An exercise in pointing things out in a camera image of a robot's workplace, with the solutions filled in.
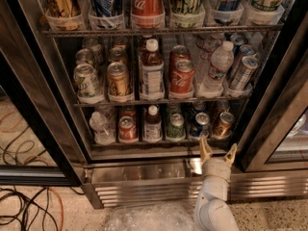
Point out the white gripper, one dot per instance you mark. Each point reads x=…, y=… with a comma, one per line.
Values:
x=216, y=166

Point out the orange can bottom shelf front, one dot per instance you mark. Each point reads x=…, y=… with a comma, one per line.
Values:
x=222, y=126

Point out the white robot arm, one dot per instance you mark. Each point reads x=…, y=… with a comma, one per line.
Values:
x=211, y=212

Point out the blue can bottom shelf front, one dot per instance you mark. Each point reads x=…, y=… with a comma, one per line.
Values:
x=200, y=126

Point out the blue can shelf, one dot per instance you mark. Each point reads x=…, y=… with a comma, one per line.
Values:
x=200, y=126
x=197, y=107
x=106, y=11

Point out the orange can bottom shelf rear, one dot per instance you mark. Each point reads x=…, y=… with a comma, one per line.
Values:
x=220, y=107

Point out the green can bottom shelf front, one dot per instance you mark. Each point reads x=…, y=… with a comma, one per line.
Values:
x=175, y=128

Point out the blue can bottom shelf rear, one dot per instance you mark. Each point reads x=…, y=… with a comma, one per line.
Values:
x=197, y=107

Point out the steel fridge base grille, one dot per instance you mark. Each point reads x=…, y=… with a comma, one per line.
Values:
x=148, y=182

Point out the right glass fridge door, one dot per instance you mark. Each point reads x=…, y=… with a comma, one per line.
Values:
x=278, y=101

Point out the green can bottom shelf rear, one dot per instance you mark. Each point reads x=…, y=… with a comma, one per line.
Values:
x=173, y=108

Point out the tea bottle bottom shelf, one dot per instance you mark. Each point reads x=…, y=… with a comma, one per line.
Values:
x=152, y=128

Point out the tea bottle shelf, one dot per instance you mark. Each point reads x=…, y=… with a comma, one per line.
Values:
x=152, y=71
x=152, y=128

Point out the red cola can middle front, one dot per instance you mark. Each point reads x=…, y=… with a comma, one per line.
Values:
x=181, y=80

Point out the red cola can bottom front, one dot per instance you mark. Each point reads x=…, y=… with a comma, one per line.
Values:
x=127, y=130

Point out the water bottle middle shelf front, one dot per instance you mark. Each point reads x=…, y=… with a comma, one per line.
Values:
x=220, y=62

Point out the water bottle shelf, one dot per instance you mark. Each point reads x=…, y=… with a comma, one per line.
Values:
x=220, y=62
x=104, y=131
x=106, y=110
x=206, y=45

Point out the silver slim can middle front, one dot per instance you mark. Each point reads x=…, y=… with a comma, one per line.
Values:
x=247, y=67

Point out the red cola can bottom rear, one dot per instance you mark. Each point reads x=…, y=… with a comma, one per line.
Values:
x=128, y=111

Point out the water bottle middle shelf rear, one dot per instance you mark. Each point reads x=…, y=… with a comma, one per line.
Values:
x=206, y=45

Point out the red cola can middle rear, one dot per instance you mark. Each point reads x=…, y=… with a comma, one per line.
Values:
x=179, y=52

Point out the tea bottle middle shelf front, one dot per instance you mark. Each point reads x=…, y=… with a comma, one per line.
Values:
x=152, y=71

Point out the water bottle bottom shelf front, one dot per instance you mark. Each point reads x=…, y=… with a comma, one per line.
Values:
x=104, y=131

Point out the silver slim can middle rear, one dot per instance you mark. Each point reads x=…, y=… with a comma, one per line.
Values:
x=238, y=40

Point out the water bottle bottom shelf rear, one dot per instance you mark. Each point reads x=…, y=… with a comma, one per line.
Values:
x=106, y=110

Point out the orange can middle front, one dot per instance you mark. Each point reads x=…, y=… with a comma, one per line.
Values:
x=119, y=88

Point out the white green can middle front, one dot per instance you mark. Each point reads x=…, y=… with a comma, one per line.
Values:
x=88, y=84

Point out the orange can middle rear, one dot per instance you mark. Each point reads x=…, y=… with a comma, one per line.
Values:
x=121, y=42

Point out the white green can top right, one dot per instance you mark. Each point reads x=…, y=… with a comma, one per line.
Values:
x=263, y=12

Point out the green white can top shelf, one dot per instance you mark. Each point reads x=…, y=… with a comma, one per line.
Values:
x=185, y=12

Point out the white green can middle rear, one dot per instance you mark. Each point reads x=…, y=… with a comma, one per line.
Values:
x=95, y=45

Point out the blue can top shelf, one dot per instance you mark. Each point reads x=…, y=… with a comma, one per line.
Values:
x=106, y=11

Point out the middle wire shelf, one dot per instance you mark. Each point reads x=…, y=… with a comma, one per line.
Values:
x=160, y=101

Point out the wire shelf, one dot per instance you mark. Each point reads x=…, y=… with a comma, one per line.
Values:
x=162, y=31
x=160, y=101
x=139, y=143

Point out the bottom wire shelf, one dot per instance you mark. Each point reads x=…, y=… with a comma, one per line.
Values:
x=139, y=143

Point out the top wire shelf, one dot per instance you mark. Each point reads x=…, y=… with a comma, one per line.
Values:
x=162, y=31

